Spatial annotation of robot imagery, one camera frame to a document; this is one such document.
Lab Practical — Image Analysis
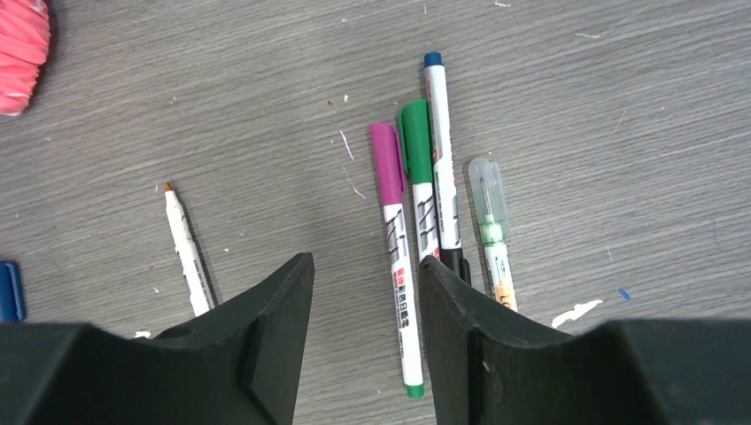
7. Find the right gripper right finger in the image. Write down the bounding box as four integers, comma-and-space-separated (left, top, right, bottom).
419, 257, 750, 424

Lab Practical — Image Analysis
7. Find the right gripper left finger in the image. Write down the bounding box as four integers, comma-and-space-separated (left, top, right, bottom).
1, 252, 314, 424

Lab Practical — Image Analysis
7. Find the black capped blue marker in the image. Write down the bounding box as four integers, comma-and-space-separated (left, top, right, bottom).
423, 51, 471, 285

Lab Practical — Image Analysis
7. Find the blue pen cap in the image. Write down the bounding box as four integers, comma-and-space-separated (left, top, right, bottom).
1, 261, 27, 322

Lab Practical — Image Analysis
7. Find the pink patterned jacket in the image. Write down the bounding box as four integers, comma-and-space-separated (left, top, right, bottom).
1, 0, 51, 117

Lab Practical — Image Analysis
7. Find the clear capped green pen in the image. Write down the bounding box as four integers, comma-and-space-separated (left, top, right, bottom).
468, 158, 518, 312

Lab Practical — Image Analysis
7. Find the green capped marker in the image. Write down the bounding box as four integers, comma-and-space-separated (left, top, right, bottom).
397, 99, 440, 259

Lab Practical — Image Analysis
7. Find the purple capped marker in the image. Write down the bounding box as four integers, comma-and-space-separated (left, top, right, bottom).
370, 122, 424, 398

